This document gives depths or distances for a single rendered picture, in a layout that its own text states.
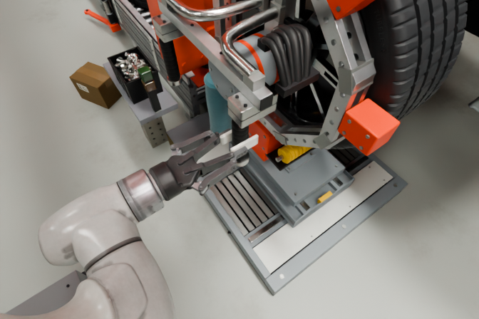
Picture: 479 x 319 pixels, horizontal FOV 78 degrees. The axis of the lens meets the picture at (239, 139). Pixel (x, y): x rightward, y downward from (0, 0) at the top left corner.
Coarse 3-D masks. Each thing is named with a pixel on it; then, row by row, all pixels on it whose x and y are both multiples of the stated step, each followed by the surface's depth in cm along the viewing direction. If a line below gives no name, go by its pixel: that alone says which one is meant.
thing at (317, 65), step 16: (240, 0) 92; (304, 0) 75; (240, 16) 97; (304, 16) 77; (256, 32) 102; (320, 32) 77; (320, 48) 76; (320, 64) 79; (320, 80) 109; (336, 80) 77; (288, 96) 104; (304, 96) 104; (320, 96) 86; (288, 112) 100; (304, 112) 98; (320, 112) 89
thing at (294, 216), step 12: (252, 168) 141; (264, 180) 137; (336, 180) 133; (348, 180) 137; (264, 192) 138; (276, 192) 134; (324, 192) 134; (336, 192) 133; (276, 204) 133; (288, 204) 130; (300, 204) 128; (312, 204) 130; (324, 204) 135; (288, 216) 127; (300, 216) 125
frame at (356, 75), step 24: (216, 0) 88; (312, 0) 57; (216, 24) 95; (336, 24) 55; (360, 24) 57; (336, 48) 58; (360, 48) 58; (336, 72) 61; (360, 72) 58; (336, 96) 64; (360, 96) 64; (264, 120) 98; (288, 120) 97; (336, 120) 68; (288, 144) 92; (312, 144) 81
